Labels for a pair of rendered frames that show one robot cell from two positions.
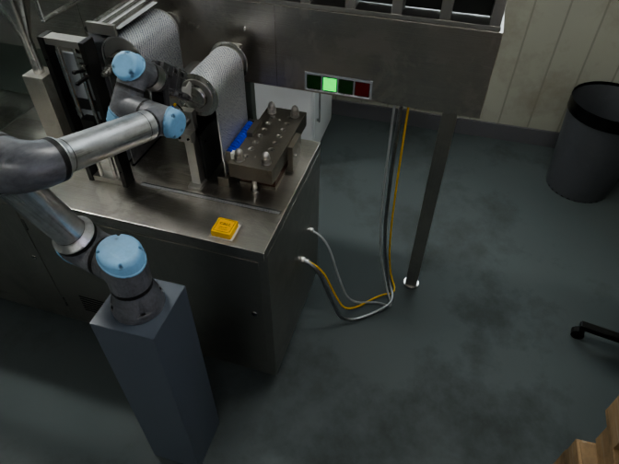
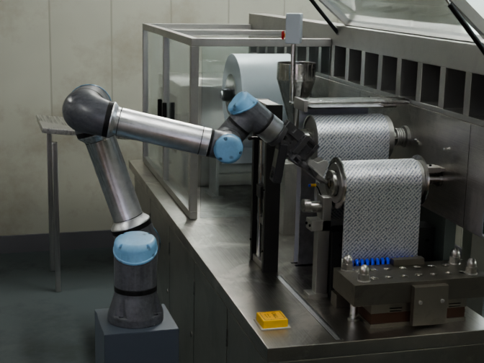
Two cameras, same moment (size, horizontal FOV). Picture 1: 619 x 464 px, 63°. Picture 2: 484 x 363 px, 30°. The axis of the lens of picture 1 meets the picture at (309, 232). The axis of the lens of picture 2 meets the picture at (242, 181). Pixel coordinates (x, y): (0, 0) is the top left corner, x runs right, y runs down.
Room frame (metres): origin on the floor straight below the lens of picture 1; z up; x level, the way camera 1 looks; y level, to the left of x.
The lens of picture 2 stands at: (-0.08, -1.65, 1.80)
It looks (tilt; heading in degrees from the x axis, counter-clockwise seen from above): 12 degrees down; 58
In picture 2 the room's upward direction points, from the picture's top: 1 degrees clockwise
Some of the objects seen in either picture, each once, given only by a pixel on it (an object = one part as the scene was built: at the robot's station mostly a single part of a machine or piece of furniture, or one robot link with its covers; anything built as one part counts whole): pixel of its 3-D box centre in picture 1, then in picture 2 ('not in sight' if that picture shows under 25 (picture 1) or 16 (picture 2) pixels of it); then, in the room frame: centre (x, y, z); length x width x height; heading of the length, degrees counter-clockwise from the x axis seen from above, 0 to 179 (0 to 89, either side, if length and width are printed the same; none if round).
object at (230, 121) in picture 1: (233, 122); (380, 240); (1.58, 0.28, 1.09); 0.23 x 0.01 x 0.18; 164
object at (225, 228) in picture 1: (225, 227); (271, 319); (1.21, 0.28, 0.91); 0.07 x 0.07 x 0.02; 74
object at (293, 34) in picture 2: not in sight; (291, 28); (1.67, 0.89, 1.66); 0.07 x 0.07 x 0.10; 48
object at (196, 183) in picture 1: (191, 151); (316, 246); (1.45, 0.41, 1.05); 0.06 x 0.05 x 0.31; 164
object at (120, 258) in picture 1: (122, 263); (135, 259); (0.91, 0.50, 1.07); 0.13 x 0.12 x 0.14; 61
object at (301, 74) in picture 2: not in sight; (296, 70); (1.79, 1.03, 1.50); 0.14 x 0.14 x 0.06
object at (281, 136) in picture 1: (270, 142); (410, 281); (1.59, 0.15, 1.00); 0.40 x 0.16 x 0.06; 164
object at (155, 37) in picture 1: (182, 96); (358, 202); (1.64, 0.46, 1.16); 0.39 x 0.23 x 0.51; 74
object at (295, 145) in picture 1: (295, 152); (429, 305); (1.58, 0.06, 0.97); 0.10 x 0.03 x 0.11; 164
